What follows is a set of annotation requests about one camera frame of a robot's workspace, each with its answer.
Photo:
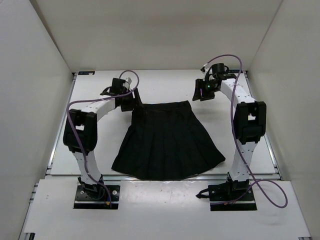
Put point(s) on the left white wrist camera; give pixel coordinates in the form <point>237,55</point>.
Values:
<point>127,83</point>

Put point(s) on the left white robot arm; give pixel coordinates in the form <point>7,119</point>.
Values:
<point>81,133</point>

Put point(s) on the right blue table label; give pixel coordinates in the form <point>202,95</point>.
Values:
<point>236,71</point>

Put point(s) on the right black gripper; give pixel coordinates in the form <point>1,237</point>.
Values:
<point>199,92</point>

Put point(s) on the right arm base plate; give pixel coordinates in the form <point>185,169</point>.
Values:
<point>232,200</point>

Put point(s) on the left blue table label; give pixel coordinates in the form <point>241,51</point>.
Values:
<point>86,73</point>

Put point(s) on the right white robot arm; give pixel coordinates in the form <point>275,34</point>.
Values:
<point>248,125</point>

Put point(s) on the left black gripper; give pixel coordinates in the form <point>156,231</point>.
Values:
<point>135,102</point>

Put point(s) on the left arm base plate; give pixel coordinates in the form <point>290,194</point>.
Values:
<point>91,200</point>

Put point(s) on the black pleated skirt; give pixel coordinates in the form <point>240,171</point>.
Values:
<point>166,140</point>

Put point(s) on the aluminium table rail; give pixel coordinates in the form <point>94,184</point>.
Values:
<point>205,177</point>

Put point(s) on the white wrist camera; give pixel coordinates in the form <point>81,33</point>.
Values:
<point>127,83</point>
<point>206,68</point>

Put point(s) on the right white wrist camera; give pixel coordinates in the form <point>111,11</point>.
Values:
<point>206,68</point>

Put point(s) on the blue table label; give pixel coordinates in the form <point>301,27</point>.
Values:
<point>236,71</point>
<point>86,73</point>

